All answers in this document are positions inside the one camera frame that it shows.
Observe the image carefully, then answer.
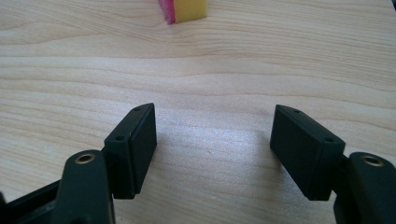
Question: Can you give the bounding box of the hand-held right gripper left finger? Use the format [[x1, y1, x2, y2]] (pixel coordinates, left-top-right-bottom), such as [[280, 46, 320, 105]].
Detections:
[[54, 103, 158, 224]]

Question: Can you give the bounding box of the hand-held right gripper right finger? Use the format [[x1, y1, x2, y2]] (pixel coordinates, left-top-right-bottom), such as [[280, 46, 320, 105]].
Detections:
[[269, 104, 396, 224]]

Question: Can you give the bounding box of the yellow and pink sponge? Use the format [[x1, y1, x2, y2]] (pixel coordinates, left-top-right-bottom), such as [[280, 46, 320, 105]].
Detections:
[[157, 0, 208, 25]]

